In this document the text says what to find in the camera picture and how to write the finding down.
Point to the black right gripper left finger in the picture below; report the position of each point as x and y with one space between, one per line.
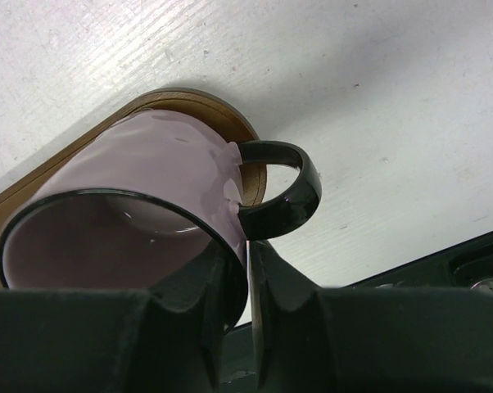
167 339

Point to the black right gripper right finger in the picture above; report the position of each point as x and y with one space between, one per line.
364 339

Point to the lilac enamel mug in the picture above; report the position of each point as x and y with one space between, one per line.
153 193

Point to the wooden oval tray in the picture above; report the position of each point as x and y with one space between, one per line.
218 114

